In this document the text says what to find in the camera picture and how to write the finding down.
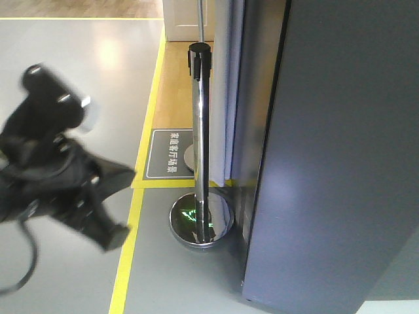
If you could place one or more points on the wrist camera box arm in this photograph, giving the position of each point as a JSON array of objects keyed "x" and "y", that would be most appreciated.
[{"x": 51, "y": 106}]

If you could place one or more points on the open fridge door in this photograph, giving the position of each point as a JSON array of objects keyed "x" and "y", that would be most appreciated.
[{"x": 337, "y": 196}]

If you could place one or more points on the grey floor sign sticker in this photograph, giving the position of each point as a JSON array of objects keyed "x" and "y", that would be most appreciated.
[{"x": 166, "y": 152}]

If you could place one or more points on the chrome stanchion post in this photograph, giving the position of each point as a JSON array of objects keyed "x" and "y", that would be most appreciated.
[{"x": 202, "y": 218}]

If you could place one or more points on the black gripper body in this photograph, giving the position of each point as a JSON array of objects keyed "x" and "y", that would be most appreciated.
[{"x": 52, "y": 176}]

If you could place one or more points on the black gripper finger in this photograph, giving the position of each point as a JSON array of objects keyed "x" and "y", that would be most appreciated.
[
  {"x": 99, "y": 226},
  {"x": 108, "y": 177}
]

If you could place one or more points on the white curtain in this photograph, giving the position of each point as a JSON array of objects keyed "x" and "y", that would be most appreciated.
[{"x": 229, "y": 16}]

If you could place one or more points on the white cabinet background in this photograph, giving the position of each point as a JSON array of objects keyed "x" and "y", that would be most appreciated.
[{"x": 181, "y": 20}]

